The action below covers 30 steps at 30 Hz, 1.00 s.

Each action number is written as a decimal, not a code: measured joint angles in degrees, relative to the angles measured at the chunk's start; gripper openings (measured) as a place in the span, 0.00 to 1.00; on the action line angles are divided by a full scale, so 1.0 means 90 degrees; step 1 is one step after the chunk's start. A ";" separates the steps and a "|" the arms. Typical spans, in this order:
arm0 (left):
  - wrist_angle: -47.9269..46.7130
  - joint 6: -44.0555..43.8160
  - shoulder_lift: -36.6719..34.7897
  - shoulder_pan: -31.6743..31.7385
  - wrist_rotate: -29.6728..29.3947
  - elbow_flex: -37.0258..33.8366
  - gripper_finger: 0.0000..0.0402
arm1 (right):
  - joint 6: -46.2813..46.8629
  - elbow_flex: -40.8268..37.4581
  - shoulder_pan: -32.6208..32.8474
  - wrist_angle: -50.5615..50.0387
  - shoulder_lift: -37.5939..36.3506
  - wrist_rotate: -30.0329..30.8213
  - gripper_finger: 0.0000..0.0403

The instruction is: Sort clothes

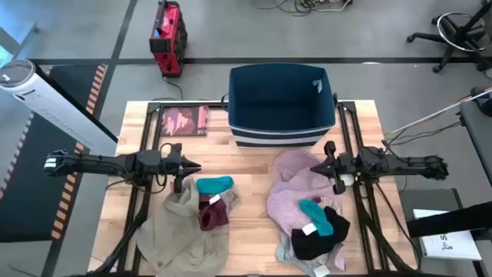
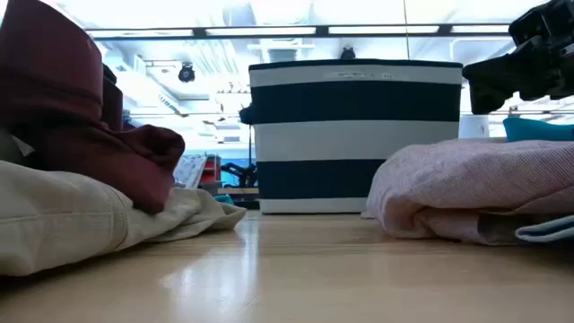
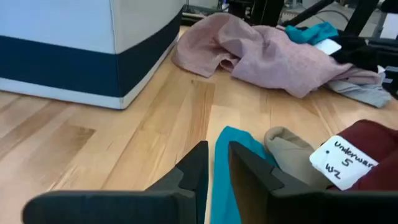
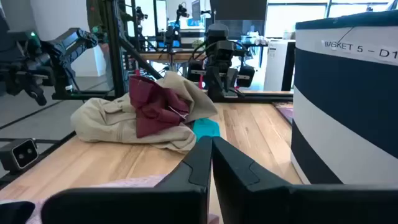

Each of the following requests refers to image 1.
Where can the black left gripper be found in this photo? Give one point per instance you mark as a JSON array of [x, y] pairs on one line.
[[169, 163]]

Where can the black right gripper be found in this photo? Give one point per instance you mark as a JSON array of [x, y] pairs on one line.
[[344, 166]]

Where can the teal sock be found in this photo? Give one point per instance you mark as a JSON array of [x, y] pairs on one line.
[[317, 217], [213, 184]]

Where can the lavender knit garment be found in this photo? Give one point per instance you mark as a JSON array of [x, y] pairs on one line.
[[292, 184]]

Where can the maroon garment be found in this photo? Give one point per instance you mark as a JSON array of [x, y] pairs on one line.
[[215, 217]]

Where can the salmon pink garment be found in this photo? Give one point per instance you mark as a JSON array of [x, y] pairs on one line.
[[180, 234]]

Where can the black garment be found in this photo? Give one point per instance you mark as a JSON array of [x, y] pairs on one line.
[[315, 246]]

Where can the light blue garment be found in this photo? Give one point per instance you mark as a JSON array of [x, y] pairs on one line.
[[286, 254]]

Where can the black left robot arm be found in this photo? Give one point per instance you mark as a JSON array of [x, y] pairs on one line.
[[96, 163]]

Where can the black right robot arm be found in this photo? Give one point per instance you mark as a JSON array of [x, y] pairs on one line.
[[403, 163]]

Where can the white paper tag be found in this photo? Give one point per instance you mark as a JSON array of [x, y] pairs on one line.
[[214, 199], [321, 271], [308, 229]]

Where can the pink maroon picture book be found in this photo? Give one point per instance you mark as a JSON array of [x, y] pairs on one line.
[[184, 121]]

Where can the navy white striped fabric bin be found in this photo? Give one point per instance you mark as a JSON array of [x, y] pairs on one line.
[[280, 100]]

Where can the long pale stick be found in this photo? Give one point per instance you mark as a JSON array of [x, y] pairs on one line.
[[434, 113]]

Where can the red black equipment box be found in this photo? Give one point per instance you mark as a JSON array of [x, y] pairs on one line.
[[169, 38]]

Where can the black beam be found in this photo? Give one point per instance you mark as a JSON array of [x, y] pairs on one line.
[[449, 221]]

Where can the black mat with orange stripes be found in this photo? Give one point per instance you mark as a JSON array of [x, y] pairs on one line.
[[77, 82], [30, 207]]

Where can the white tower air purifier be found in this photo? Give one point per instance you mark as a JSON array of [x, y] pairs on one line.
[[57, 107]]

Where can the white printed paper sheet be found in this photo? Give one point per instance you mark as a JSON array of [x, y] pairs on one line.
[[449, 244]]

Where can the dark grey side table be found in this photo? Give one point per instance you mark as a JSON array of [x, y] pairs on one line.
[[478, 138]]

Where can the black office chair base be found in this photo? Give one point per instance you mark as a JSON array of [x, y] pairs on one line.
[[457, 34]]

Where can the black metal rig frame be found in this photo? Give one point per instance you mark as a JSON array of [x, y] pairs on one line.
[[151, 127]]

